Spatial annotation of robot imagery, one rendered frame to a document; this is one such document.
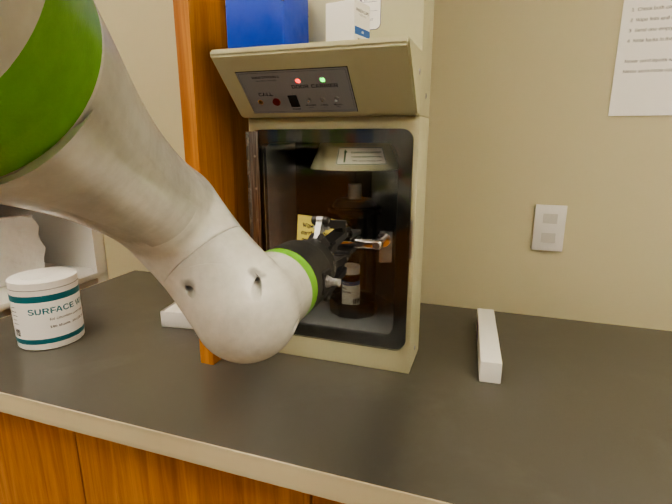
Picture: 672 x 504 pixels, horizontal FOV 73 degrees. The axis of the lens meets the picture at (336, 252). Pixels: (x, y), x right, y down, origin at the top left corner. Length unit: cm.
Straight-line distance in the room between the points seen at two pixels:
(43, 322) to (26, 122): 96
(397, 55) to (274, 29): 19
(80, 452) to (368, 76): 81
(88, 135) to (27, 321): 95
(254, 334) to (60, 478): 70
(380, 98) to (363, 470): 55
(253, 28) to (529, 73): 69
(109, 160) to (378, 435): 59
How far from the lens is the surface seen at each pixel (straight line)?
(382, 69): 73
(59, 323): 114
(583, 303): 130
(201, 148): 86
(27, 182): 22
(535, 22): 124
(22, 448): 112
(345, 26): 75
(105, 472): 98
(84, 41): 20
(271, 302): 44
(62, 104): 20
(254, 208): 90
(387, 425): 76
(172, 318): 115
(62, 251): 195
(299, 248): 56
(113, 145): 24
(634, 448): 83
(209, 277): 44
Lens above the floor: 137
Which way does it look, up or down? 14 degrees down
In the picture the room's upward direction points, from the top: straight up
